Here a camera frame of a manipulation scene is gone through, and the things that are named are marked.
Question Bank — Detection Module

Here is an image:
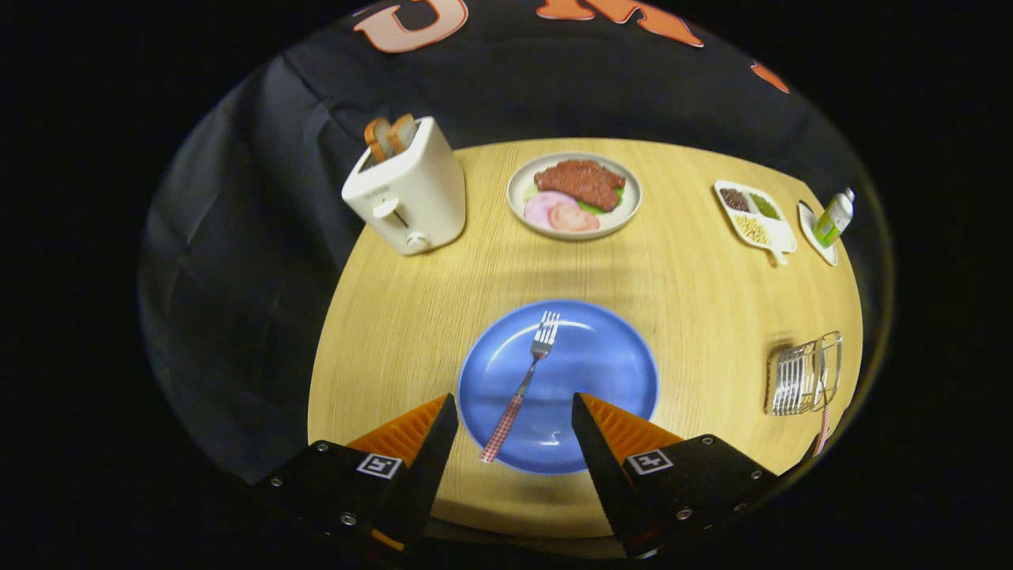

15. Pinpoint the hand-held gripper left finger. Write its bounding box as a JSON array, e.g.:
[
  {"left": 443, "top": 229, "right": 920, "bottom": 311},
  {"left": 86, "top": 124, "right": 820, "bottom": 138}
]
[{"left": 252, "top": 393, "right": 460, "bottom": 555}]

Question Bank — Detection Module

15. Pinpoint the white square coaster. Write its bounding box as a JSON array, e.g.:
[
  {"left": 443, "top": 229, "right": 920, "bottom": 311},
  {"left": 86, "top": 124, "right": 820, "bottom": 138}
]
[{"left": 798, "top": 200, "right": 840, "bottom": 267}]

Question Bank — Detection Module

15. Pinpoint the toasted bread slice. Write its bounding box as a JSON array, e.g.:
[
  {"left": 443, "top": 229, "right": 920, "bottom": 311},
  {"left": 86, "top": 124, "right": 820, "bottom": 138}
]
[
  {"left": 386, "top": 113, "right": 419, "bottom": 155},
  {"left": 364, "top": 118, "right": 394, "bottom": 165}
]

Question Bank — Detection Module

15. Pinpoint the brown meat piece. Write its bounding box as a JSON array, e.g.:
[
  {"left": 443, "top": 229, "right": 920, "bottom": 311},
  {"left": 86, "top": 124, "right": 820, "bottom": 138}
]
[{"left": 534, "top": 159, "right": 627, "bottom": 213}]

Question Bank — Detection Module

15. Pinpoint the pile of yellow soybeans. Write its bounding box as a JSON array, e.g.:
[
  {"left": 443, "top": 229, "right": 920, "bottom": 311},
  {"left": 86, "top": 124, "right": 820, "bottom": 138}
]
[{"left": 733, "top": 214, "right": 771, "bottom": 245}]

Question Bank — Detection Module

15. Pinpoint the white divided dish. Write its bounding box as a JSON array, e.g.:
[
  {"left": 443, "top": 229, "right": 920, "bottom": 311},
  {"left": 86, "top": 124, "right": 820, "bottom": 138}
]
[{"left": 713, "top": 180, "right": 798, "bottom": 266}]

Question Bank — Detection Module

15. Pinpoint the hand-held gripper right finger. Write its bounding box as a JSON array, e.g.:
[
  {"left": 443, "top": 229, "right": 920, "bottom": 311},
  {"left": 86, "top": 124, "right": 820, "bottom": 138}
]
[{"left": 571, "top": 392, "right": 792, "bottom": 560}]

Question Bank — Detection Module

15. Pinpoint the red checked handle spoon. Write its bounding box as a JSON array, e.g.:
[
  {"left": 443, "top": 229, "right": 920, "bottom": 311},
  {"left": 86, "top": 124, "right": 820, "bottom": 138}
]
[{"left": 814, "top": 348, "right": 832, "bottom": 458}]

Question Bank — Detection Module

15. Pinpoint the cream white toaster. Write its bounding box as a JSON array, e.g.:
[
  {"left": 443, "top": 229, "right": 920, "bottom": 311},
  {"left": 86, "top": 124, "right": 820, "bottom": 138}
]
[{"left": 341, "top": 116, "right": 467, "bottom": 256}]

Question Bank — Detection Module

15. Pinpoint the white oval food plate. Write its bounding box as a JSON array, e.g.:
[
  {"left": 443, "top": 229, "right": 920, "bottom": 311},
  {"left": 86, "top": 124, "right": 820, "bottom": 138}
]
[{"left": 506, "top": 152, "right": 643, "bottom": 241}]

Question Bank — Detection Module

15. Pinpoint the steel wire basket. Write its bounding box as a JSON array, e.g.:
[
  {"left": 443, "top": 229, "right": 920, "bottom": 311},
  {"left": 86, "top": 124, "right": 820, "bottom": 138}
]
[{"left": 764, "top": 331, "right": 843, "bottom": 416}]

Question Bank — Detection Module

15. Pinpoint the blue round plate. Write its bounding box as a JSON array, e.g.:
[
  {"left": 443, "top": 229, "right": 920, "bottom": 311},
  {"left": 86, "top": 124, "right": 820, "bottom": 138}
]
[{"left": 457, "top": 299, "right": 660, "bottom": 476}]

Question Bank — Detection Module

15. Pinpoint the green lettuce leaf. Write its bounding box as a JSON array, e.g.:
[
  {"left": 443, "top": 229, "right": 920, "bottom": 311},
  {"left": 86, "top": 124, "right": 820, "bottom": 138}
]
[{"left": 576, "top": 186, "right": 626, "bottom": 215}]

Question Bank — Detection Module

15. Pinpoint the pink ham slice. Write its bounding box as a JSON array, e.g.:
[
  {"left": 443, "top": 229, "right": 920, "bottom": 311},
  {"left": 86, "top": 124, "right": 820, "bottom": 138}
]
[
  {"left": 548, "top": 203, "right": 601, "bottom": 233},
  {"left": 524, "top": 191, "right": 579, "bottom": 230}
]

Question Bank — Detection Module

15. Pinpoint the red checked handle fork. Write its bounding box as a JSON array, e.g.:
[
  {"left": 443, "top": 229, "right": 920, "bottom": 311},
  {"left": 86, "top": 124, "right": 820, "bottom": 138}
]
[{"left": 480, "top": 310, "right": 561, "bottom": 464}]

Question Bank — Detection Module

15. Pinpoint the green label metal bottle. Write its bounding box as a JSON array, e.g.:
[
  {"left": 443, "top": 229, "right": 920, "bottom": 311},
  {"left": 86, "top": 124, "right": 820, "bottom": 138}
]
[{"left": 814, "top": 187, "right": 856, "bottom": 248}]

